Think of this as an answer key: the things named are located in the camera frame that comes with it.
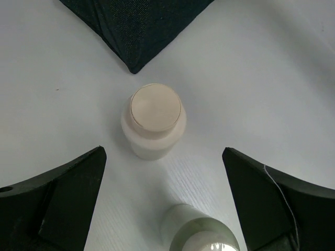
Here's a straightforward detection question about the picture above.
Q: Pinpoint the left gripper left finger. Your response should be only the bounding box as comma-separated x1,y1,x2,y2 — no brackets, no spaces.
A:
1,146,107,250

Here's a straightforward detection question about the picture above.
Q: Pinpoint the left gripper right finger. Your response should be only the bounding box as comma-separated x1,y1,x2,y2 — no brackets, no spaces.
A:
222,147,334,250

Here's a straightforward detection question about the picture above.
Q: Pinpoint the clear bottle beige cap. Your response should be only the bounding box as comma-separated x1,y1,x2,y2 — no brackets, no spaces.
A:
160,204,240,250

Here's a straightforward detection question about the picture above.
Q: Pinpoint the white bottle beige cap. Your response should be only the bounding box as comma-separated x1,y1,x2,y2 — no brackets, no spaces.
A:
120,83,187,161

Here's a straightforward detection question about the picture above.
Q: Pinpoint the dark denim canvas bag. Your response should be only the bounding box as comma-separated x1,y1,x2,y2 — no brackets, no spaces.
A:
60,0,212,74

